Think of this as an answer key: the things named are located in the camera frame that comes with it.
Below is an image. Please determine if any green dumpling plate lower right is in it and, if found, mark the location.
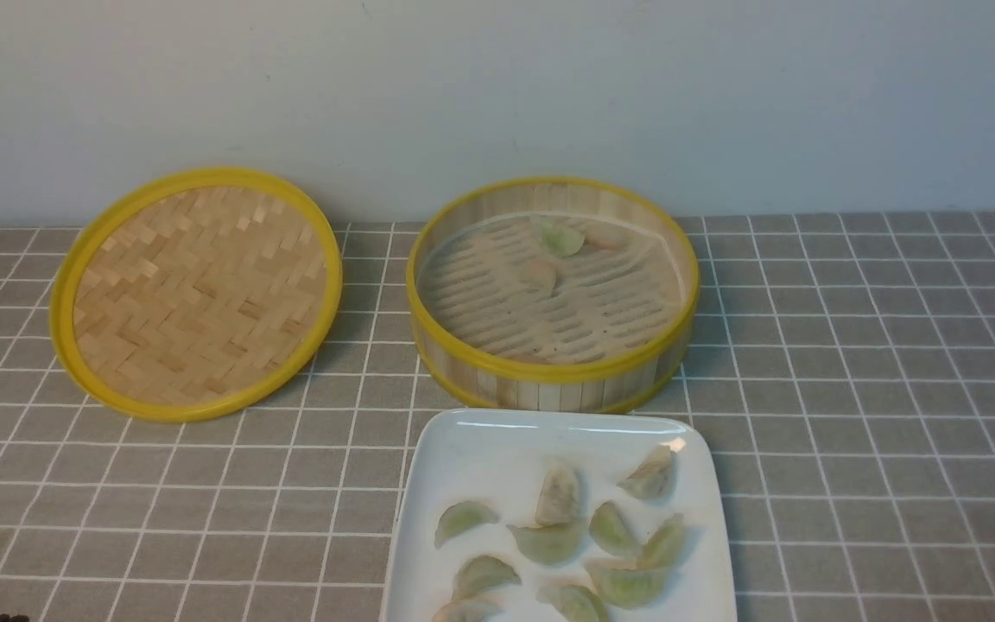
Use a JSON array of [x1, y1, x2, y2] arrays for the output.
[[583, 560, 672, 610]]

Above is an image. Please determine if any grey checked tablecloth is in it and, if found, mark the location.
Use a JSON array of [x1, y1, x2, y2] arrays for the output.
[[0, 213, 995, 621]]

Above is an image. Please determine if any green dumpling plate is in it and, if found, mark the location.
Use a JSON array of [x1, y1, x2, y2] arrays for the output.
[[637, 513, 687, 569], [588, 501, 641, 559], [434, 500, 500, 549], [536, 583, 612, 622], [508, 519, 586, 567], [453, 555, 523, 600], [583, 560, 672, 610]]

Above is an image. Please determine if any green dumpling plate lower left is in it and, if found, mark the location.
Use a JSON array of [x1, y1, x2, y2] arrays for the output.
[[453, 555, 523, 600]]

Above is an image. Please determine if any yellow-rimmed bamboo steamer lid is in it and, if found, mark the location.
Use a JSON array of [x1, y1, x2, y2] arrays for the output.
[[48, 167, 344, 422]]

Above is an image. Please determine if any pale dumpling plate top right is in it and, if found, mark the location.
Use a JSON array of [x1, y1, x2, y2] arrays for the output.
[[617, 445, 675, 503]]

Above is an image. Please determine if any green dumpling in steamer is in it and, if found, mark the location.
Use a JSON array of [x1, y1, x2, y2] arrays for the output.
[[532, 218, 585, 258]]

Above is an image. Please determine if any white square plate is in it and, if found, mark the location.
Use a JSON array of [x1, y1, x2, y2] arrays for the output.
[[380, 409, 738, 621]]

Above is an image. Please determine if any pale upright dumpling plate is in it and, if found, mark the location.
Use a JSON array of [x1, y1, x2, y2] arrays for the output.
[[536, 463, 581, 527]]

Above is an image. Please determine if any yellow-rimmed bamboo steamer basket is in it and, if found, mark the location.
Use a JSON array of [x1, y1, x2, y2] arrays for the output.
[[406, 177, 701, 413]]

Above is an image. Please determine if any pale dumpling in steamer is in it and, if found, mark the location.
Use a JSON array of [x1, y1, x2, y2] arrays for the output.
[[520, 259, 558, 298]]

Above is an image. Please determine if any pinkish dumpling in steamer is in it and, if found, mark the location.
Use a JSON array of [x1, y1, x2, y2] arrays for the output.
[[583, 221, 628, 251]]

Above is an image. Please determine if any green dumpling plate centre right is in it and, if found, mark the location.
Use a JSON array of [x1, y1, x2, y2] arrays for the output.
[[588, 501, 641, 559]]

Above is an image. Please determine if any green dumpling plate bottom centre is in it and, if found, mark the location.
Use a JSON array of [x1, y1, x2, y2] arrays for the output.
[[536, 583, 612, 622]]

